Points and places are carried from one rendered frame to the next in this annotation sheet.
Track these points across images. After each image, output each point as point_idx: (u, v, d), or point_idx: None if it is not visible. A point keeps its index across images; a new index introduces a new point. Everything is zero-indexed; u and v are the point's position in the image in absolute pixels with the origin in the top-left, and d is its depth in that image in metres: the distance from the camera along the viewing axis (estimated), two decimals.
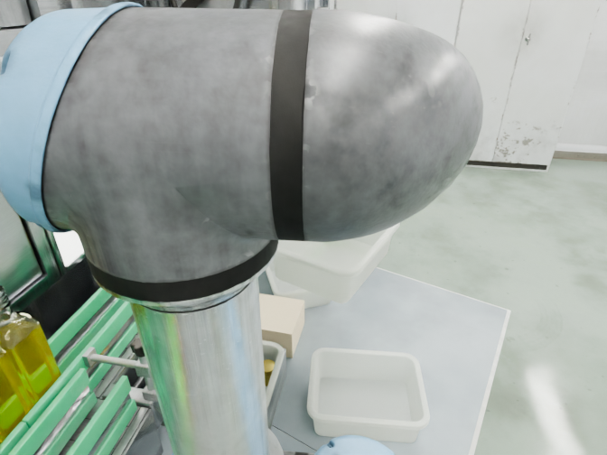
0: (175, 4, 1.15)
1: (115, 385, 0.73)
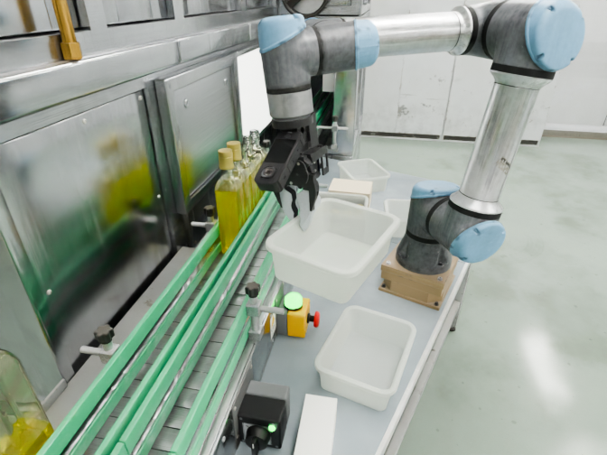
0: (284, 0, 1.78)
1: None
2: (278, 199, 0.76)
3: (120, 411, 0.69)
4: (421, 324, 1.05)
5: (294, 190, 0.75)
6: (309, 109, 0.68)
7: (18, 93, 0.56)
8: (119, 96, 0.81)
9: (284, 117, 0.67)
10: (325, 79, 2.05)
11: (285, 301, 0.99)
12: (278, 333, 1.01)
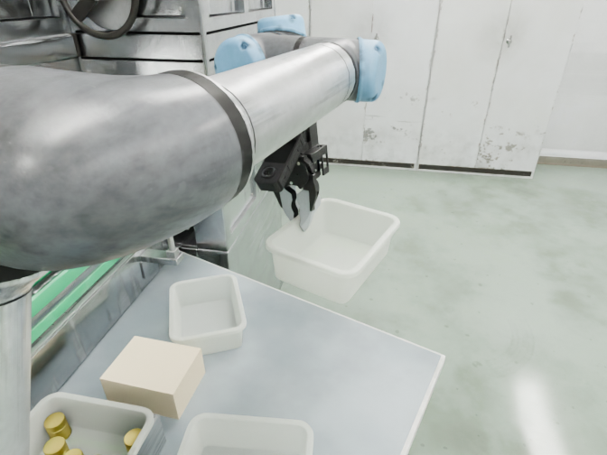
0: (67, 6, 1.01)
1: None
2: (278, 199, 0.76)
3: None
4: None
5: (294, 190, 0.75)
6: None
7: None
8: None
9: None
10: None
11: None
12: None
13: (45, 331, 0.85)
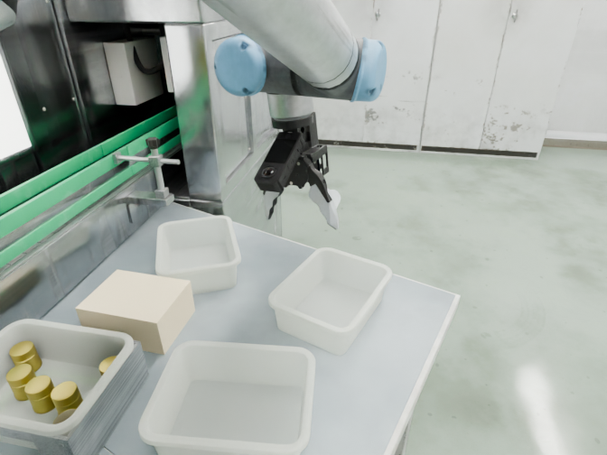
0: None
1: None
2: None
3: None
4: None
5: None
6: (309, 109, 0.68)
7: None
8: None
9: (284, 117, 0.67)
10: (169, 71, 1.19)
11: None
12: None
13: (15, 259, 0.76)
